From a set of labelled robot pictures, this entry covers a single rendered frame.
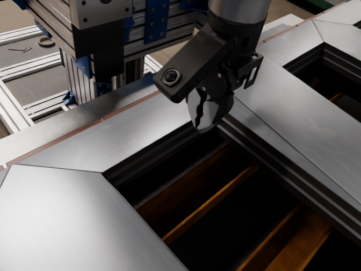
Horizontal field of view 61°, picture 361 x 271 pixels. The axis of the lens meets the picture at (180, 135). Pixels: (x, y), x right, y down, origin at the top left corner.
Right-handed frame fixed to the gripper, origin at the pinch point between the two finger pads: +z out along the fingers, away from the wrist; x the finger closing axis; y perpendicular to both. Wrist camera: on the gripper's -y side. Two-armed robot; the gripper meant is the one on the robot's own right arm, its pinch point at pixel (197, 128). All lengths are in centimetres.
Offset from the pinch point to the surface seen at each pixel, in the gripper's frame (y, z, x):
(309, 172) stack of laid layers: 9.4, 1.6, -17.6
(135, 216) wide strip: -17.9, 1.5, -5.8
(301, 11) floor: 277, 88, 102
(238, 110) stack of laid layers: 11.4, 1.6, -0.6
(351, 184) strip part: 13.0, 1.5, -23.7
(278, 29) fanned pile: 77, 16, 28
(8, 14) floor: 41, 88, 223
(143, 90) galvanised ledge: 14.9, 20.0, 31.8
